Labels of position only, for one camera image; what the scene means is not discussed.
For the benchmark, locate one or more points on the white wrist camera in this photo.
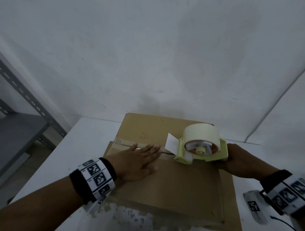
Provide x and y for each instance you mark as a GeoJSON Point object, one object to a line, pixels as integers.
{"type": "Point", "coordinates": [95, 205]}
{"type": "Point", "coordinates": [256, 207]}

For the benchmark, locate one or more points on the person's right hand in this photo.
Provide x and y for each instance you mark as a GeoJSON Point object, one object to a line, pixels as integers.
{"type": "Point", "coordinates": [243, 164]}

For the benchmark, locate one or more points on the clear tape roll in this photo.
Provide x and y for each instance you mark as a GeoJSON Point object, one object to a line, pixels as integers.
{"type": "Point", "coordinates": [202, 133]}

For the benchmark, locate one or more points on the person's left forearm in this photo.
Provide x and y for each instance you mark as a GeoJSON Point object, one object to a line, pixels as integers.
{"type": "Point", "coordinates": [40, 209]}

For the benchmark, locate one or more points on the grey metal shelf rack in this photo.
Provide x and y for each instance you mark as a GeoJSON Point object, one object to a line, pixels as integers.
{"type": "Point", "coordinates": [16, 133]}

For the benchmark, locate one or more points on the yellow white tape dispenser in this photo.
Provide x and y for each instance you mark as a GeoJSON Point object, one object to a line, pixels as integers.
{"type": "Point", "coordinates": [224, 150]}

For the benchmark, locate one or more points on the person's right forearm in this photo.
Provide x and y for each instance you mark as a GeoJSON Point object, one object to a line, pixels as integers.
{"type": "Point", "coordinates": [299, 223]}

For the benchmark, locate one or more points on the person's left hand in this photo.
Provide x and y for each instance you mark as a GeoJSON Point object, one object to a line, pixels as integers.
{"type": "Point", "coordinates": [133, 164]}

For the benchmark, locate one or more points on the brown cardboard box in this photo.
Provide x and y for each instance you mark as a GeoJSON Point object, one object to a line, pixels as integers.
{"type": "Point", "coordinates": [181, 190]}

